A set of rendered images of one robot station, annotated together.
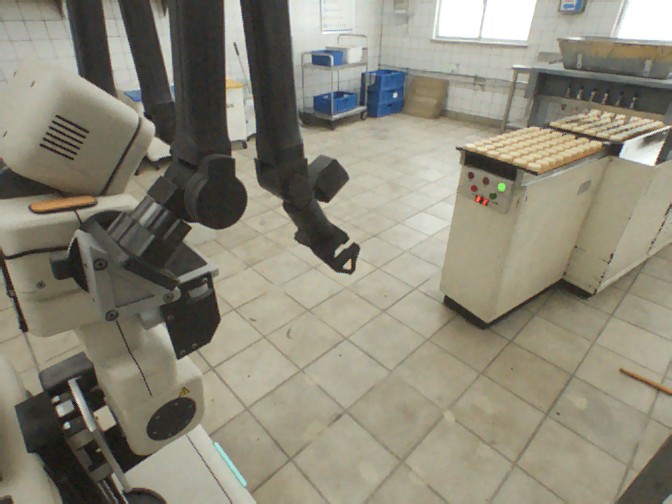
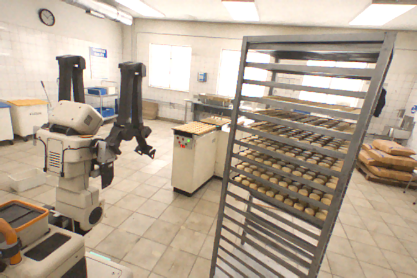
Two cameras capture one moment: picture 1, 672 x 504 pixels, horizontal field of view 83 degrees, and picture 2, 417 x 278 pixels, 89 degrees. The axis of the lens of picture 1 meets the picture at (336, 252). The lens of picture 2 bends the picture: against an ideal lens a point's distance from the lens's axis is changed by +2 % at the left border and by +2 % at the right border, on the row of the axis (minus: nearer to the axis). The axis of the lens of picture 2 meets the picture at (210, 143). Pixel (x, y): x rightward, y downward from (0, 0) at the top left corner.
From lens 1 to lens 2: 0.85 m
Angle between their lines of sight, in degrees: 32
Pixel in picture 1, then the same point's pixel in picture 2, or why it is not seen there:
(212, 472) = (94, 259)
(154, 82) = not seen: hidden behind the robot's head
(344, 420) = (141, 239)
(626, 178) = (224, 136)
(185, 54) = (125, 103)
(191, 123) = (124, 116)
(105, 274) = (107, 149)
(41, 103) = (85, 112)
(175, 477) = not seen: hidden behind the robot
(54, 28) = not seen: outside the picture
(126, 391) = (86, 200)
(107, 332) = (81, 180)
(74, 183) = (87, 131)
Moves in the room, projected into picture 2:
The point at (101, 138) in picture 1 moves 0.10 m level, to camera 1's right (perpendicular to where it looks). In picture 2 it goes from (94, 120) to (115, 120)
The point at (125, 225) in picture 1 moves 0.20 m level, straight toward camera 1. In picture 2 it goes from (110, 139) to (137, 148)
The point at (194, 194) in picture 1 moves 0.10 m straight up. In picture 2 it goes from (125, 131) to (125, 113)
